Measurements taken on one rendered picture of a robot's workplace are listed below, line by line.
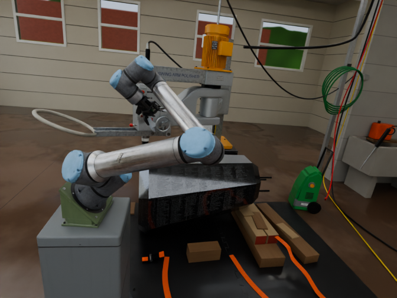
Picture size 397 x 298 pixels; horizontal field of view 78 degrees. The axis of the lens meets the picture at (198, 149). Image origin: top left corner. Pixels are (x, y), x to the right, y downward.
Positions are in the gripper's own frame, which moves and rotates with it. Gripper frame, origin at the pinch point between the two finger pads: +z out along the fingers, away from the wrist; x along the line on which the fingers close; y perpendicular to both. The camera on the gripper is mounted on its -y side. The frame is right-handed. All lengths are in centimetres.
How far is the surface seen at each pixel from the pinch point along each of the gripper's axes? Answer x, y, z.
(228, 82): 99, -29, 62
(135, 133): 15, -78, 29
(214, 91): 86, -38, 59
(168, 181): -10, -57, 72
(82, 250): -79, -10, 3
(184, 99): 62, -52, 41
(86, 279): -92, -15, 16
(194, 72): 83, -41, 30
